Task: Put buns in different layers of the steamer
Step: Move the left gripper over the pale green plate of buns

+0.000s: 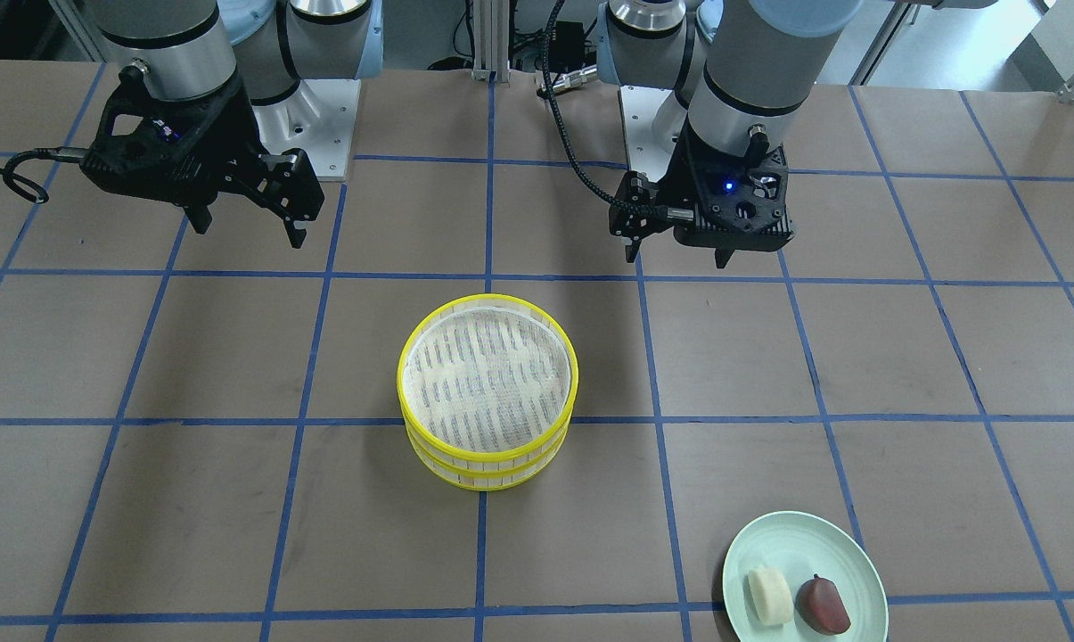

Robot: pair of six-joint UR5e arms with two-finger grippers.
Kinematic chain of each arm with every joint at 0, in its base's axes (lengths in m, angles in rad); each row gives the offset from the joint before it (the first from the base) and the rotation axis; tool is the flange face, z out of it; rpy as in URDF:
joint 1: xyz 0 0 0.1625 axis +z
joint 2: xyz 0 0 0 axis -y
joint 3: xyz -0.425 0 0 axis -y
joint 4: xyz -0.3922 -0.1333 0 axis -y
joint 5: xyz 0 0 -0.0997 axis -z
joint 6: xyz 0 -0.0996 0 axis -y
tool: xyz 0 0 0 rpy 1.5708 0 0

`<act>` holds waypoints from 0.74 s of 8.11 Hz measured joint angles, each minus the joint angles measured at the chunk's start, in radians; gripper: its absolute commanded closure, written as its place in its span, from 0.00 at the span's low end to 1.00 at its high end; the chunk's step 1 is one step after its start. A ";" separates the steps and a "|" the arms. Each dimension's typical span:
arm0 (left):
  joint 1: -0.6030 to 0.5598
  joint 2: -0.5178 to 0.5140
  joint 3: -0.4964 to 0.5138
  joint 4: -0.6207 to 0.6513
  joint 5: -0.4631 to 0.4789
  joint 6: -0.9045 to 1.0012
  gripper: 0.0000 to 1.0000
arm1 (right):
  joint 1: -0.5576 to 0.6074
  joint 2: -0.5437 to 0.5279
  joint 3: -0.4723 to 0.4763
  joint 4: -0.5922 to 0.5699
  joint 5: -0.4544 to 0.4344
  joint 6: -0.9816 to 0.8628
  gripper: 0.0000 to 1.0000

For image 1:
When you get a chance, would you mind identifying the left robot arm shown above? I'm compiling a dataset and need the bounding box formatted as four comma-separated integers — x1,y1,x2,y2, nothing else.
597,1,861,268

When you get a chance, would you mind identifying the dark red bun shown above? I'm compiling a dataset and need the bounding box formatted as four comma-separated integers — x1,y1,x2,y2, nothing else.
796,574,853,637

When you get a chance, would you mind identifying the white steamed bun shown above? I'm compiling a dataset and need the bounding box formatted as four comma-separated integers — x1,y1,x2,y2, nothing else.
748,566,793,627

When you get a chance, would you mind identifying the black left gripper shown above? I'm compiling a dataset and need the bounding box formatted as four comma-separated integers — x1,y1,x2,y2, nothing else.
610,123,796,269

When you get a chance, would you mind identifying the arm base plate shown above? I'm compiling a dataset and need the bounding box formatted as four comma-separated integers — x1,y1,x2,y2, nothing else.
253,78,362,183
619,86,687,183

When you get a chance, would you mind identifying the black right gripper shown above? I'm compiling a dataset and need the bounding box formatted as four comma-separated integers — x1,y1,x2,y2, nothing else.
81,62,324,250

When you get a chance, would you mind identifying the black braided cable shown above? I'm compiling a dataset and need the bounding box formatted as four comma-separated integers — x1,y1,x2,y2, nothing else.
537,0,632,208

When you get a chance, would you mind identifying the yellow steamer layer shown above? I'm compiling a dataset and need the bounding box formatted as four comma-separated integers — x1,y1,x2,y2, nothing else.
406,424,570,491
395,293,580,473

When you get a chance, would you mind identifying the light green plate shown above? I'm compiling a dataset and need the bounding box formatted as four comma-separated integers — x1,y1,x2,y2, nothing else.
721,511,890,641

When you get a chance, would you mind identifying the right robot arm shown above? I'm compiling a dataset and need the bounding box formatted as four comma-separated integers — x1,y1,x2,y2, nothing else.
79,1,383,249

